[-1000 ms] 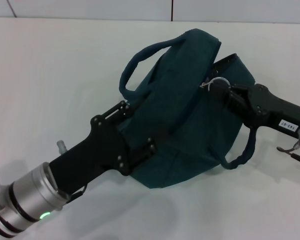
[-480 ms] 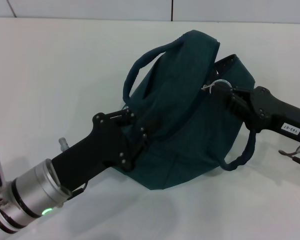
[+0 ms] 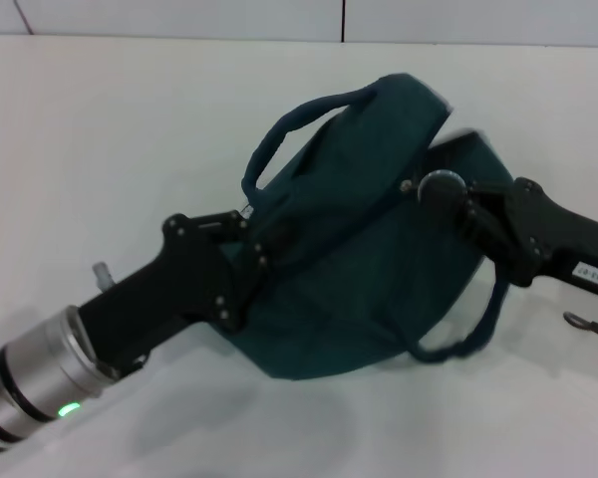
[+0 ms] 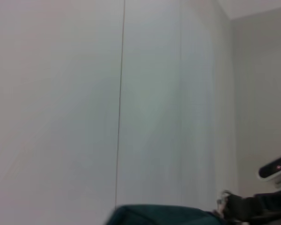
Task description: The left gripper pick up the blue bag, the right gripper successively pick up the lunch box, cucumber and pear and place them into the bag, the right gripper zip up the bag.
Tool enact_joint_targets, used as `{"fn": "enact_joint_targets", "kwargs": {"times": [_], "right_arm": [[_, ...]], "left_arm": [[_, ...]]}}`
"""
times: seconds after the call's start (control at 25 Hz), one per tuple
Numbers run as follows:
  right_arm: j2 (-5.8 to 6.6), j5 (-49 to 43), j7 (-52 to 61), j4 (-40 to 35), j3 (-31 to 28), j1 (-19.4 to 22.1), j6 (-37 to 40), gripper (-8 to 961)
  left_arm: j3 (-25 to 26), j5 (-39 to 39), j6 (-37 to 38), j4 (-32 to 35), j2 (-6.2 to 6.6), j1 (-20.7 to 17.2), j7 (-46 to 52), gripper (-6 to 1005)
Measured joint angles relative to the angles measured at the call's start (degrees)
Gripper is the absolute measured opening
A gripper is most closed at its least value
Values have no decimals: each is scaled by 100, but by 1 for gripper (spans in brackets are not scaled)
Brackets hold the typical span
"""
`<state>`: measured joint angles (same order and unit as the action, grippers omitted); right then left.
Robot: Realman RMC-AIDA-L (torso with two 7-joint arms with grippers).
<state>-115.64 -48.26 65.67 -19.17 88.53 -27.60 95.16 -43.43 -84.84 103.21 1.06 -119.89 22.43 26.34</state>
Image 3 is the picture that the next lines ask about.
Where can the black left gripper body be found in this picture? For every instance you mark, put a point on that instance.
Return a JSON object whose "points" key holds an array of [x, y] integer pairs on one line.
{"points": [[179, 294]]}

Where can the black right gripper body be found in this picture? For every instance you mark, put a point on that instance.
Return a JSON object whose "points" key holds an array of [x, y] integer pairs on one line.
{"points": [[553, 239]]}

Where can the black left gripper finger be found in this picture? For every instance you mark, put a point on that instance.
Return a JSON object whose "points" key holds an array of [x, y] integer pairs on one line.
{"points": [[251, 279], [224, 224]]}

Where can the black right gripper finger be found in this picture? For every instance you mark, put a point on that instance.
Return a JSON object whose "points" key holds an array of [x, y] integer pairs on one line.
{"points": [[441, 191]]}

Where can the teal fabric lunch bag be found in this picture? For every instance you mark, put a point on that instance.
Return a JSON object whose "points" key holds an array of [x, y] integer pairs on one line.
{"points": [[359, 279]]}

